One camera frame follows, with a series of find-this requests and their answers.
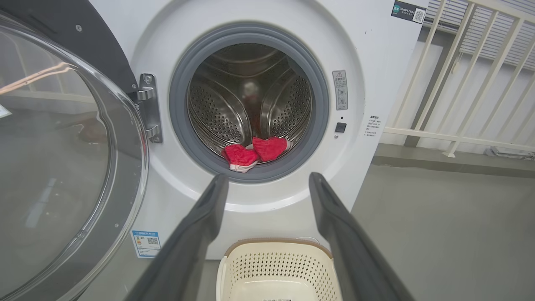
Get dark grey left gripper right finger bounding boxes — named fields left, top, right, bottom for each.
left=308, top=172, right=415, bottom=301

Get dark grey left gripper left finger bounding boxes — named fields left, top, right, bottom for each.
left=125, top=174, right=229, bottom=301

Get red and white garment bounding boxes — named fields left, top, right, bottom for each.
left=222, top=136, right=292, bottom=173

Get black round washer door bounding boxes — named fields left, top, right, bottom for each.
left=0, top=0, right=150, bottom=301

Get cream perforated laundry basket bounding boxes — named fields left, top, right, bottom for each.
left=216, top=238, right=343, bottom=301

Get white front-load washing machine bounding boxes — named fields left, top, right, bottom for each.
left=77, top=0, right=429, bottom=301

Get grey rubber door gasket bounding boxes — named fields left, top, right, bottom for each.
left=168, top=23, right=330, bottom=184

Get steel perforated washer drum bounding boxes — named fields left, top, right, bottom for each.
left=187, top=43, right=313, bottom=166

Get metal door hinge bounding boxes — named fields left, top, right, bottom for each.
left=135, top=74, right=163, bottom=143

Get blue energy label sticker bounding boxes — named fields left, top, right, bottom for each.
left=132, top=230, right=161, bottom=258

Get small printed text sticker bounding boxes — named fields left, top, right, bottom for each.
left=364, top=115, right=382, bottom=138

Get white metal railing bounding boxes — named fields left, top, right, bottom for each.
left=382, top=0, right=535, bottom=158

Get grey warning label sticker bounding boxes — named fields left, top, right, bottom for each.
left=332, top=70, right=349, bottom=110

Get black QR code sticker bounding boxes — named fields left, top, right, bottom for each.
left=391, top=1, right=427, bottom=24

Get grey window blind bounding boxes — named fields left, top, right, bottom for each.
left=424, top=0, right=535, bottom=71

